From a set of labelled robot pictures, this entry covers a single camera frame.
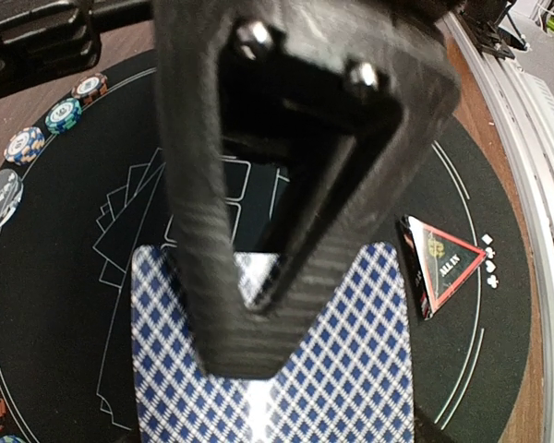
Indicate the green chip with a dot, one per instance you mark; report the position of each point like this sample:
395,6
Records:
11,439

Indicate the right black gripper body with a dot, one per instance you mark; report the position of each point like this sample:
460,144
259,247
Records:
44,40

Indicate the blue chips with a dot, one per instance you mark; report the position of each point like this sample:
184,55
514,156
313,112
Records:
24,146

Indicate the green chips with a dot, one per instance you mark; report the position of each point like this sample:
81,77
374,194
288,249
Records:
63,116

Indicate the red triangle all-in marker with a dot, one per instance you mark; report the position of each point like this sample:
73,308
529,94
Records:
440,261

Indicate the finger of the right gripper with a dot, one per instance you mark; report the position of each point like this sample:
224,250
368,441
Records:
289,129

